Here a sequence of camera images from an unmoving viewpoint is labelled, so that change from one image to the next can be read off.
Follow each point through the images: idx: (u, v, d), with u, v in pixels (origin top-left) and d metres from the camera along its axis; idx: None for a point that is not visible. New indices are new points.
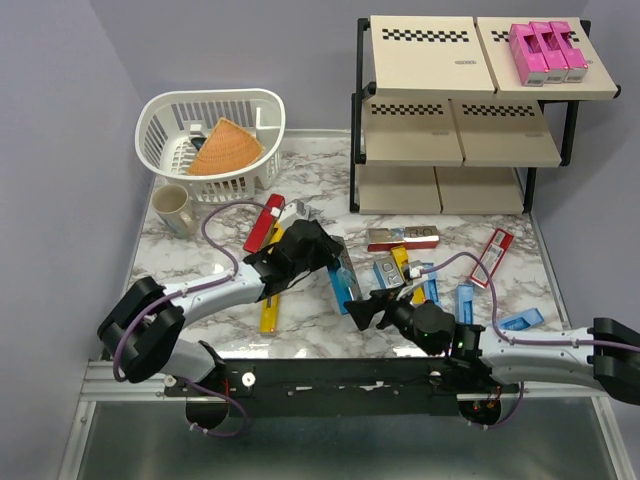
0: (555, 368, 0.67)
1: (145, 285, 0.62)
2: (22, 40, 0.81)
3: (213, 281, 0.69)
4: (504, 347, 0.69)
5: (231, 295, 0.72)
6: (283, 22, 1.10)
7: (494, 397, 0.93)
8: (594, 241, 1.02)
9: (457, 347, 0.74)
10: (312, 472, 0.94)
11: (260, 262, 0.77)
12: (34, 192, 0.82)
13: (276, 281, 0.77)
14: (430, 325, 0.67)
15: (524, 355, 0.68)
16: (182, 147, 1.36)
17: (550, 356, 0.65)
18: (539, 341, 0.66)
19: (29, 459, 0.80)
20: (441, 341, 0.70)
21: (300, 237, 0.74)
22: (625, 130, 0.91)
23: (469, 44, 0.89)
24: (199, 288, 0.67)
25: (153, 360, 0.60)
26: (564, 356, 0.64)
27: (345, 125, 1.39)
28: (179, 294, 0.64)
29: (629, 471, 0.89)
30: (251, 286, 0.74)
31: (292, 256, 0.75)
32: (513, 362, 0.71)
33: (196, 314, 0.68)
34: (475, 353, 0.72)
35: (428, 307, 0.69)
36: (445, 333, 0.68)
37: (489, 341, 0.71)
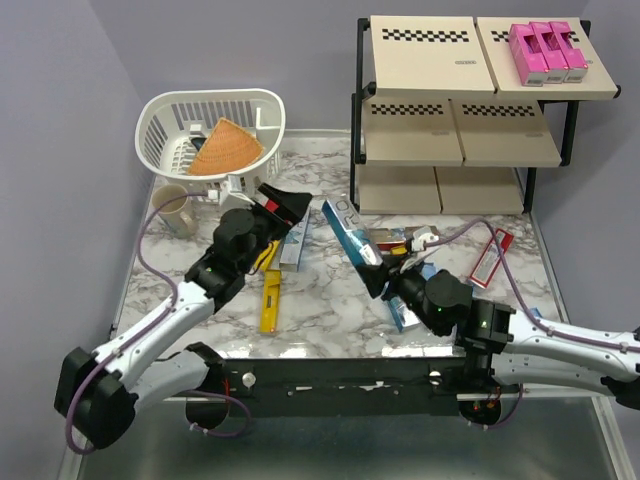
0: (580, 366, 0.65)
1: (72, 359, 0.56)
2: (22, 40, 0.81)
3: (148, 325, 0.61)
4: (536, 337, 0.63)
5: (181, 325, 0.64)
6: (284, 22, 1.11)
7: (494, 397, 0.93)
8: (594, 241, 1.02)
9: (479, 326, 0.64)
10: (311, 472, 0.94)
11: (205, 271, 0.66)
12: (35, 192, 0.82)
13: (228, 284, 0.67)
14: (446, 299, 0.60)
15: (556, 348, 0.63)
16: (182, 147, 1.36)
17: (591, 355, 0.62)
18: (585, 338, 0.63)
19: (28, 459, 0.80)
20: (452, 316, 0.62)
21: (231, 237, 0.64)
22: (625, 130, 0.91)
23: (469, 44, 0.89)
24: (135, 339, 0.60)
25: (110, 423, 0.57)
26: (610, 359, 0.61)
27: (345, 125, 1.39)
28: (114, 356, 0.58)
29: (629, 471, 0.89)
30: (196, 310, 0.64)
31: (236, 256, 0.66)
32: (534, 352, 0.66)
33: (148, 363, 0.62)
34: (500, 337, 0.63)
35: (443, 279, 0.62)
36: (461, 306, 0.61)
37: (519, 326, 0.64)
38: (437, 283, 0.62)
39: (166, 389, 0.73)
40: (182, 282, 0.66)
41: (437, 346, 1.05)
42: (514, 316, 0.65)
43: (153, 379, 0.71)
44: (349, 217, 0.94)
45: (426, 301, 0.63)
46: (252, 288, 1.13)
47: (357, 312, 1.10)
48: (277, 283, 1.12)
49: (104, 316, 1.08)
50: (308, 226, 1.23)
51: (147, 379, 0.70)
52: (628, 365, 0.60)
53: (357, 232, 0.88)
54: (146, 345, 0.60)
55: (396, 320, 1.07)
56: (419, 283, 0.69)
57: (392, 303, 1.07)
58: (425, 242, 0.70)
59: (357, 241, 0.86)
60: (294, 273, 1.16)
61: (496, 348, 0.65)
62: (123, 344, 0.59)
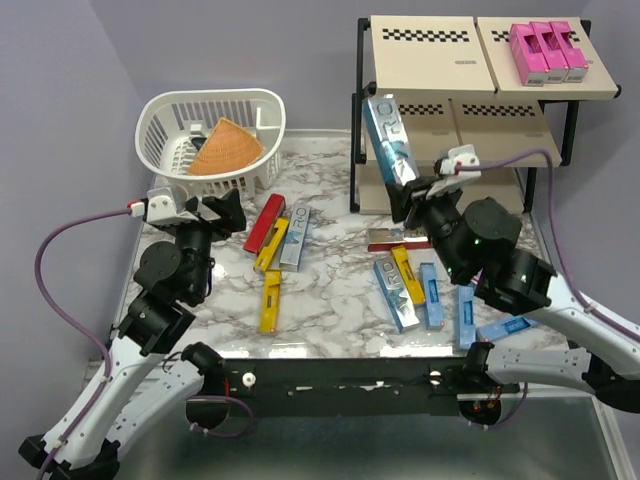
0: (595, 351, 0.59)
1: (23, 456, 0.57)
2: (22, 40, 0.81)
3: (85, 406, 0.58)
4: (575, 311, 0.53)
5: (125, 390, 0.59)
6: (284, 22, 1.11)
7: (494, 397, 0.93)
8: (594, 241, 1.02)
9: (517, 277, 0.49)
10: (312, 472, 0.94)
11: (139, 316, 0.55)
12: (35, 192, 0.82)
13: (170, 329, 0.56)
14: (490, 230, 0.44)
15: (592, 330, 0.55)
16: (182, 147, 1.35)
17: (622, 347, 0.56)
18: (625, 328, 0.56)
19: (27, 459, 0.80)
20: (480, 259, 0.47)
21: (154, 284, 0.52)
22: (625, 130, 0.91)
23: (469, 44, 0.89)
24: (77, 423, 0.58)
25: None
26: (634, 353, 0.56)
27: (345, 125, 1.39)
28: (60, 446, 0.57)
29: (629, 471, 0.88)
30: (134, 375, 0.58)
31: (169, 297, 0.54)
32: (559, 325, 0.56)
33: (104, 433, 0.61)
34: (534, 294, 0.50)
35: (489, 206, 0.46)
36: (505, 245, 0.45)
37: (560, 291, 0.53)
38: (482, 211, 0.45)
39: (155, 417, 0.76)
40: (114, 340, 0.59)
41: (437, 346, 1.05)
42: (557, 279, 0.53)
43: (138, 415, 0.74)
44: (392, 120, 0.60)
45: (461, 231, 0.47)
46: (252, 288, 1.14)
47: (357, 312, 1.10)
48: (278, 283, 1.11)
49: (104, 316, 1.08)
50: (308, 226, 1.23)
51: (130, 417, 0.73)
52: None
53: (392, 144, 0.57)
54: (88, 427, 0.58)
55: (396, 320, 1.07)
56: (447, 216, 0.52)
57: (392, 303, 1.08)
58: (457, 167, 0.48)
59: (389, 154, 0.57)
60: (294, 273, 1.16)
61: (525, 306, 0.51)
62: (65, 430, 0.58)
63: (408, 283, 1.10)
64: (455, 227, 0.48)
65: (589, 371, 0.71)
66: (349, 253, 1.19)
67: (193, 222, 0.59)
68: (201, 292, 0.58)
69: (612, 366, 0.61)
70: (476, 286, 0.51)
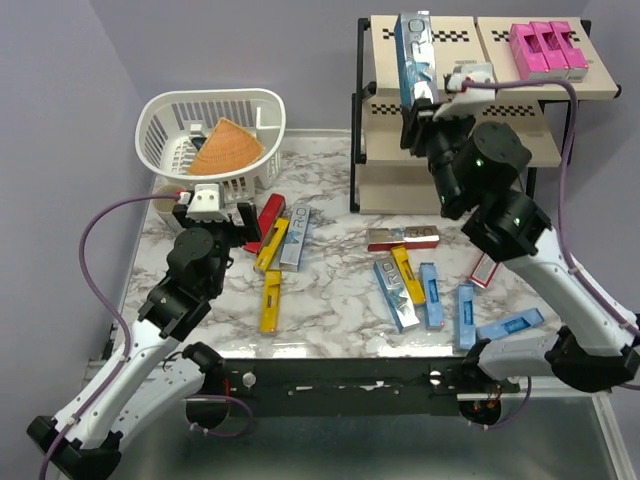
0: (567, 320, 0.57)
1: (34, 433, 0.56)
2: (22, 40, 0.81)
3: (101, 385, 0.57)
4: (559, 269, 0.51)
5: (141, 374, 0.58)
6: (284, 22, 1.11)
7: (494, 397, 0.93)
8: (594, 241, 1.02)
9: (510, 221, 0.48)
10: (312, 472, 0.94)
11: (160, 302, 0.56)
12: (36, 192, 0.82)
13: (191, 314, 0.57)
14: (495, 151, 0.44)
15: (573, 294, 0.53)
16: (182, 147, 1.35)
17: (596, 317, 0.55)
18: (603, 299, 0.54)
19: (26, 458, 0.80)
20: (480, 187, 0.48)
21: (187, 263, 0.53)
22: (625, 130, 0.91)
23: (470, 44, 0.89)
24: (91, 402, 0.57)
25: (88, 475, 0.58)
26: (606, 326, 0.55)
27: (345, 125, 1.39)
28: (71, 425, 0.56)
29: (629, 471, 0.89)
30: (153, 356, 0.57)
31: (195, 282, 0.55)
32: (537, 282, 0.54)
33: (117, 414, 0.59)
34: (523, 240, 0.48)
35: (501, 130, 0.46)
36: (506, 173, 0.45)
37: (550, 247, 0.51)
38: (492, 133, 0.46)
39: (157, 412, 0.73)
40: (135, 323, 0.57)
41: (437, 346, 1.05)
42: (550, 233, 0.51)
43: (142, 408, 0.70)
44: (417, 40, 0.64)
45: (466, 152, 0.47)
46: (252, 288, 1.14)
47: (357, 312, 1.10)
48: (277, 283, 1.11)
49: (104, 316, 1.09)
50: (308, 226, 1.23)
51: (133, 409, 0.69)
52: (617, 341, 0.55)
53: (415, 65, 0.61)
54: (102, 406, 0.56)
55: (396, 320, 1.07)
56: (453, 144, 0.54)
57: (392, 303, 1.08)
58: (463, 83, 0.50)
59: (411, 74, 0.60)
60: (294, 273, 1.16)
61: (506, 252, 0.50)
62: (79, 409, 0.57)
63: (409, 283, 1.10)
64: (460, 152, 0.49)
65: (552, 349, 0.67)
66: (349, 253, 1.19)
67: (224, 221, 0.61)
68: (219, 287, 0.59)
69: (577, 339, 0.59)
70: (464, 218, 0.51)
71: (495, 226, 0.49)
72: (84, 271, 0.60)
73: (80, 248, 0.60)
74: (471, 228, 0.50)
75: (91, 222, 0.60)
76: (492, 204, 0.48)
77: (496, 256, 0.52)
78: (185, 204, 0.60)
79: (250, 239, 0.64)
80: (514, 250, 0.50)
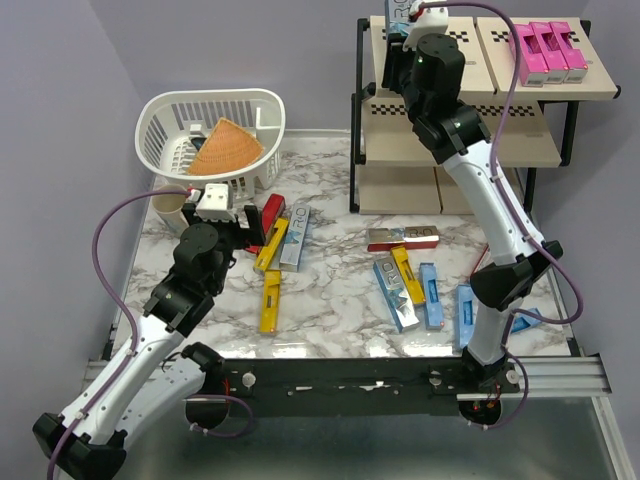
0: (482, 228, 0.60)
1: (40, 431, 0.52)
2: (22, 41, 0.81)
3: (111, 377, 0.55)
4: (482, 175, 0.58)
5: (148, 370, 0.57)
6: (283, 21, 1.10)
7: (494, 397, 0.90)
8: (593, 241, 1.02)
9: (451, 123, 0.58)
10: (311, 472, 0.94)
11: (165, 297, 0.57)
12: (35, 194, 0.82)
13: (195, 308, 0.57)
14: (430, 50, 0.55)
15: (485, 196, 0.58)
16: (182, 147, 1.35)
17: (499, 220, 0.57)
18: (512, 208, 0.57)
19: (27, 457, 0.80)
20: (426, 88, 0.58)
21: (193, 255, 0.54)
22: (625, 129, 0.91)
23: (469, 44, 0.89)
24: (99, 395, 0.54)
25: (93, 476, 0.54)
26: (507, 233, 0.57)
27: (345, 125, 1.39)
28: (79, 420, 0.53)
29: (629, 471, 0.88)
30: (160, 349, 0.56)
31: (200, 276, 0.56)
32: (462, 187, 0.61)
33: (124, 411, 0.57)
34: (456, 141, 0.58)
35: (445, 39, 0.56)
36: (441, 71, 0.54)
37: (478, 154, 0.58)
38: (435, 40, 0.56)
39: (158, 411, 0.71)
40: (140, 318, 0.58)
41: (437, 346, 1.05)
42: (485, 145, 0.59)
43: (143, 407, 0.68)
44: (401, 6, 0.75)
45: (415, 56, 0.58)
46: (252, 289, 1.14)
47: (357, 312, 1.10)
48: (277, 283, 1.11)
49: (104, 316, 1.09)
50: (308, 226, 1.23)
51: (135, 409, 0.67)
52: (514, 247, 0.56)
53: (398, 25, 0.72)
54: (110, 400, 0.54)
55: (396, 320, 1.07)
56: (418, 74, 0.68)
57: (392, 304, 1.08)
58: (421, 5, 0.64)
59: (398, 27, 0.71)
60: (294, 273, 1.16)
61: (444, 152, 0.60)
62: (87, 403, 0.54)
63: (408, 284, 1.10)
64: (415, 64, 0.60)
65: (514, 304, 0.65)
66: (349, 253, 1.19)
67: (230, 221, 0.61)
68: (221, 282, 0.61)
69: (491, 253, 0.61)
70: (416, 123, 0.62)
71: (438, 125, 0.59)
72: (96, 264, 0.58)
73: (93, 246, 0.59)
74: (420, 126, 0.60)
75: (105, 217, 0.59)
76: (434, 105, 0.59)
77: (438, 157, 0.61)
78: (195, 202, 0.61)
79: (254, 243, 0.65)
80: (448, 151, 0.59)
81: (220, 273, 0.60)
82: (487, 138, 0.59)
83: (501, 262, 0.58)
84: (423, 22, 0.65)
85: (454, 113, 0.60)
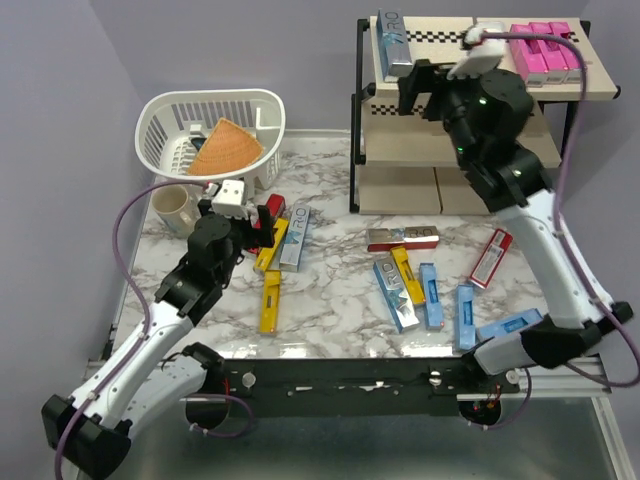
0: (545, 288, 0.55)
1: (49, 411, 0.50)
2: (21, 41, 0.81)
3: (123, 358, 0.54)
4: (544, 229, 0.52)
5: (159, 353, 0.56)
6: (283, 21, 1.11)
7: (494, 397, 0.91)
8: (595, 242, 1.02)
9: (511, 171, 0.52)
10: (312, 472, 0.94)
11: (175, 285, 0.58)
12: (35, 193, 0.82)
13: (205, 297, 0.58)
14: (496, 90, 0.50)
15: (549, 254, 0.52)
16: (182, 147, 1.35)
17: (563, 279, 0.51)
18: (580, 268, 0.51)
19: (28, 457, 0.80)
20: (487, 131, 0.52)
21: (208, 242, 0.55)
22: (625, 130, 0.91)
23: None
24: (112, 377, 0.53)
25: (102, 463, 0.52)
26: (574, 296, 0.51)
27: (345, 125, 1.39)
28: (90, 401, 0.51)
29: (629, 471, 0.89)
30: (172, 333, 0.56)
31: (211, 265, 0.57)
32: (524, 240, 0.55)
33: (133, 395, 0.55)
34: (516, 190, 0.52)
35: (510, 79, 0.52)
36: (509, 113, 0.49)
37: (540, 205, 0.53)
38: (500, 80, 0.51)
39: (160, 407, 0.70)
40: (152, 304, 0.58)
41: (437, 346, 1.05)
42: (547, 196, 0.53)
43: (148, 400, 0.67)
44: (391, 24, 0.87)
45: (475, 97, 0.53)
46: (252, 289, 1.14)
47: (357, 312, 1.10)
48: (277, 283, 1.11)
49: (104, 316, 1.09)
50: (308, 226, 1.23)
51: (140, 401, 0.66)
52: (581, 311, 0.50)
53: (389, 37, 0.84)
54: (123, 381, 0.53)
55: (396, 321, 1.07)
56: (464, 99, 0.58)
57: (392, 304, 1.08)
58: (481, 36, 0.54)
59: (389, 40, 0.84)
60: (294, 273, 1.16)
61: (501, 201, 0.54)
62: (98, 384, 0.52)
63: (408, 284, 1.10)
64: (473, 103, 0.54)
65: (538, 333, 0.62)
66: (349, 253, 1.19)
67: (242, 220, 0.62)
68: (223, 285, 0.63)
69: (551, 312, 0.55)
70: (469, 168, 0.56)
71: (495, 172, 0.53)
72: (113, 249, 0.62)
73: (114, 233, 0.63)
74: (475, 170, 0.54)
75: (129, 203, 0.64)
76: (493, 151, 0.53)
77: (492, 206, 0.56)
78: (210, 197, 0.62)
79: (263, 241, 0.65)
80: (505, 201, 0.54)
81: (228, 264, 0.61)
82: (549, 187, 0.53)
83: (565, 325, 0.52)
84: (481, 52, 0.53)
85: (511, 160, 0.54)
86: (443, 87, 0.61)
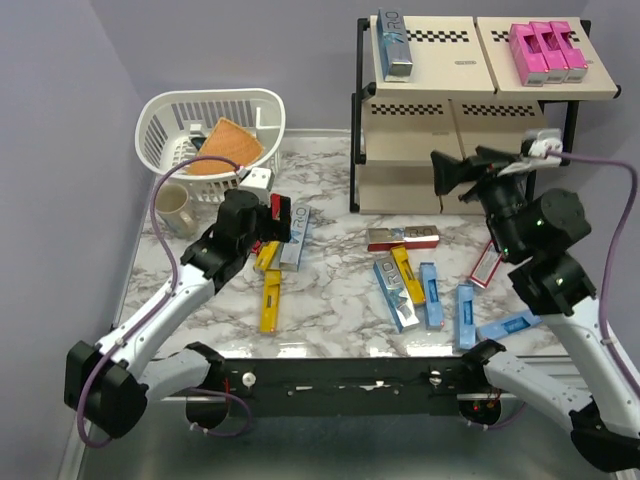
0: (595, 391, 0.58)
1: (76, 355, 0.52)
2: (21, 41, 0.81)
3: (152, 309, 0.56)
4: (591, 336, 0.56)
5: (181, 313, 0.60)
6: (283, 21, 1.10)
7: (494, 396, 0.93)
8: (596, 242, 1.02)
9: (556, 279, 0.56)
10: (312, 472, 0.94)
11: (201, 253, 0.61)
12: (34, 193, 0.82)
13: (227, 266, 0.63)
14: (556, 217, 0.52)
15: (597, 361, 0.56)
16: (182, 147, 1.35)
17: (618, 391, 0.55)
18: (630, 375, 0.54)
19: (29, 457, 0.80)
20: (539, 245, 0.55)
21: (238, 211, 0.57)
22: (625, 130, 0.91)
23: (469, 44, 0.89)
24: (139, 327, 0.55)
25: (121, 412, 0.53)
26: (628, 404, 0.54)
27: (345, 125, 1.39)
28: (118, 347, 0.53)
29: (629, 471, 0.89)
30: (195, 295, 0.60)
31: (238, 236, 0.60)
32: (572, 345, 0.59)
33: (153, 350, 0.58)
34: (561, 299, 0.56)
35: (569, 198, 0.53)
36: (563, 239, 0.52)
37: (586, 315, 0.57)
38: (558, 200, 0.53)
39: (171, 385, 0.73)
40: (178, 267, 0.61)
41: (438, 346, 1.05)
42: (591, 301, 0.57)
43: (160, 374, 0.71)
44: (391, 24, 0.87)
45: (532, 212, 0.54)
46: (252, 288, 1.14)
47: (357, 312, 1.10)
48: (278, 283, 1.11)
49: (104, 316, 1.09)
50: (308, 226, 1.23)
51: (154, 372, 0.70)
52: (636, 424, 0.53)
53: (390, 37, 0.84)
54: (149, 332, 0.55)
55: (396, 320, 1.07)
56: (510, 199, 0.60)
57: (392, 303, 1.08)
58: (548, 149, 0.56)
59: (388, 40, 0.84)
60: (294, 273, 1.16)
61: (548, 306, 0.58)
62: (125, 333, 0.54)
63: (408, 284, 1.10)
64: (524, 210, 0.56)
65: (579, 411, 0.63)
66: (349, 253, 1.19)
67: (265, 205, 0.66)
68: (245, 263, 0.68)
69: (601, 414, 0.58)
70: (516, 268, 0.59)
71: (540, 281, 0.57)
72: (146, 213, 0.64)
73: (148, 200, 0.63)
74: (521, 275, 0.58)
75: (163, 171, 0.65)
76: (542, 261, 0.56)
77: (537, 307, 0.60)
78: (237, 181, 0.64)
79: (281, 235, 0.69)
80: (552, 306, 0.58)
81: (250, 240, 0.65)
82: (594, 295, 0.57)
83: (620, 431, 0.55)
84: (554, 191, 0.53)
85: (556, 265, 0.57)
86: (488, 183, 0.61)
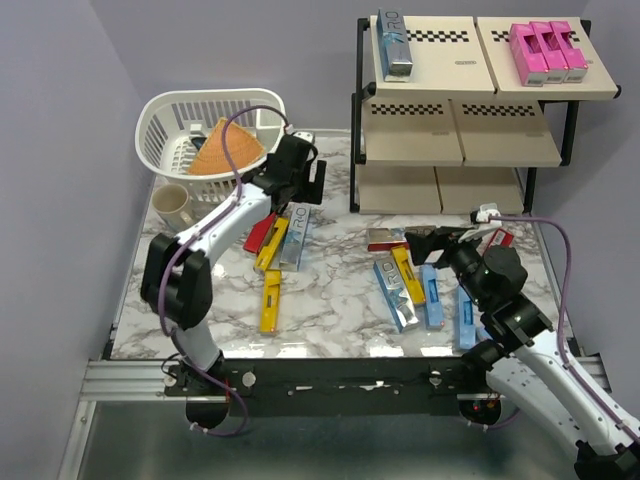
0: (569, 413, 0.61)
1: (159, 242, 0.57)
2: (21, 41, 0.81)
3: (219, 213, 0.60)
4: (553, 363, 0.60)
5: (246, 222, 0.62)
6: (283, 21, 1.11)
7: (495, 396, 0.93)
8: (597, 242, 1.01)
9: (511, 316, 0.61)
10: (311, 472, 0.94)
11: (258, 175, 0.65)
12: (35, 192, 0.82)
13: (281, 191, 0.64)
14: (495, 265, 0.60)
15: (563, 384, 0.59)
16: (182, 147, 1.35)
17: (586, 408, 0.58)
18: (596, 395, 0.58)
19: (29, 457, 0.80)
20: (492, 291, 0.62)
21: (297, 140, 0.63)
22: (626, 129, 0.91)
23: (469, 44, 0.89)
24: (212, 225, 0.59)
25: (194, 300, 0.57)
26: (599, 422, 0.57)
27: (345, 125, 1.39)
28: (194, 238, 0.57)
29: None
30: (259, 206, 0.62)
31: (291, 163, 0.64)
32: (539, 372, 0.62)
33: (222, 249, 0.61)
34: (519, 333, 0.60)
35: (507, 251, 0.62)
36: (506, 282, 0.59)
37: (546, 343, 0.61)
38: (498, 252, 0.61)
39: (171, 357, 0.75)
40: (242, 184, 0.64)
41: (438, 346, 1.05)
42: (548, 333, 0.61)
43: None
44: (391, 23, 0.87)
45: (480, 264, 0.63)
46: (252, 288, 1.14)
47: (357, 312, 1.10)
48: (278, 283, 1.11)
49: (104, 316, 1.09)
50: (308, 226, 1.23)
51: None
52: (610, 438, 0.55)
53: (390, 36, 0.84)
54: (221, 230, 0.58)
55: (396, 321, 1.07)
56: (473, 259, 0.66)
57: (392, 303, 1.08)
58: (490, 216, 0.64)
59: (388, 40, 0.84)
60: (294, 273, 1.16)
61: (511, 345, 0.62)
62: (201, 228, 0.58)
63: (408, 283, 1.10)
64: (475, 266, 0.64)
65: (585, 443, 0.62)
66: (349, 253, 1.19)
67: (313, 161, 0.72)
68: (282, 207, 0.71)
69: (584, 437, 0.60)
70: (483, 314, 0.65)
71: (501, 321, 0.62)
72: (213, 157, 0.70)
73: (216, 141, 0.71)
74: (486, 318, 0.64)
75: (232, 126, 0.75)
76: (500, 304, 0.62)
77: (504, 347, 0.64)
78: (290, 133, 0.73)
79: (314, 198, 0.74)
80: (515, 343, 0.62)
81: (300, 183, 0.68)
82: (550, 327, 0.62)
83: (602, 450, 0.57)
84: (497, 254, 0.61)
85: (514, 306, 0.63)
86: (452, 248, 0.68)
